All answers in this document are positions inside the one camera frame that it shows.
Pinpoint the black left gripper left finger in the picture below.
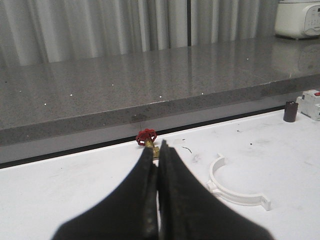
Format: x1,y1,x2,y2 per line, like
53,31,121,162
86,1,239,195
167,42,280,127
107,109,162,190
53,148,159,240

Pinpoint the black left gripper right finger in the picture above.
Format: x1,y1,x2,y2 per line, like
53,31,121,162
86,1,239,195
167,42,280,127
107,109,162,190
158,140,273,240

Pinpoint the white half pipe clamp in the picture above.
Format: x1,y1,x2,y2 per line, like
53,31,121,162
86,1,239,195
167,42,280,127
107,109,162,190
206,153,271,211

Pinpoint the brass valve red handwheel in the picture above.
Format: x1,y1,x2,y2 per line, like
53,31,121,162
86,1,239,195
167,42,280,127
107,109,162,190
135,128,160,159

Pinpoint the grey stone countertop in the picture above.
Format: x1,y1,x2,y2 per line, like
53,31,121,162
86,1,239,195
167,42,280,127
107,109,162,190
0,36,320,146

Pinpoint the dark brown cylinder coupling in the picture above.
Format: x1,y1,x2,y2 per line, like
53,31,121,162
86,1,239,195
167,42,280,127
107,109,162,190
283,101,299,123

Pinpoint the white rice cooker appliance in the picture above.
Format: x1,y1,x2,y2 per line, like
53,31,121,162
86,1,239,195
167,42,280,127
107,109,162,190
274,0,320,39

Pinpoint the white circuit breaker red switch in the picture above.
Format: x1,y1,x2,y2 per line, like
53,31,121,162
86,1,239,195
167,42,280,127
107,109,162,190
296,89,320,121

